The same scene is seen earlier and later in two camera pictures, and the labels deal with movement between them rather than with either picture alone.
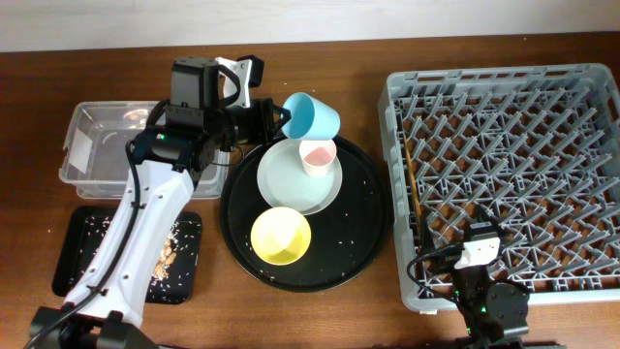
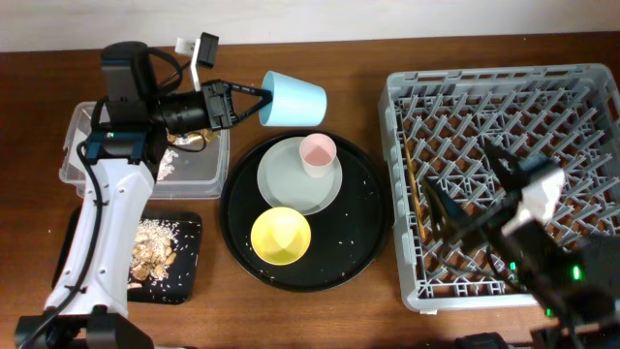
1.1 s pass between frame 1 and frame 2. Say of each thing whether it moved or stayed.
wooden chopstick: stayed
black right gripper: moved
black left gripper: moved
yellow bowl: stayed
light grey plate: stayed
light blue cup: moved
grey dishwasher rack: stayed
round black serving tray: stayed
